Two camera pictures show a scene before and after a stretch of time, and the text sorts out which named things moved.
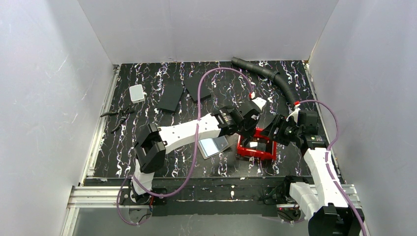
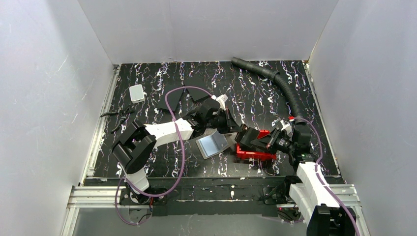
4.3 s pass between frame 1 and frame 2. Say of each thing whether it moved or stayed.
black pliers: stayed
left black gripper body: moved
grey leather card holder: stayed
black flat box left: stayed
